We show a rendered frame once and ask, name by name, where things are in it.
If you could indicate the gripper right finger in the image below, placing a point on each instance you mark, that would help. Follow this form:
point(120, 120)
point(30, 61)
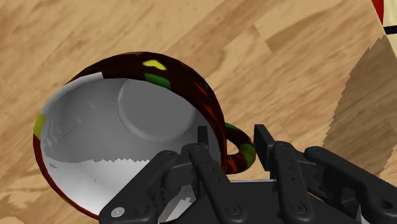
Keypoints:
point(287, 173)

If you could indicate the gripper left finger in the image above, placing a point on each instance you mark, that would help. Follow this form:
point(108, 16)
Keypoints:
point(204, 167)

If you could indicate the dark red patterned mug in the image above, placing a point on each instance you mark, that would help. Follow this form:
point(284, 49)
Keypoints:
point(124, 139)

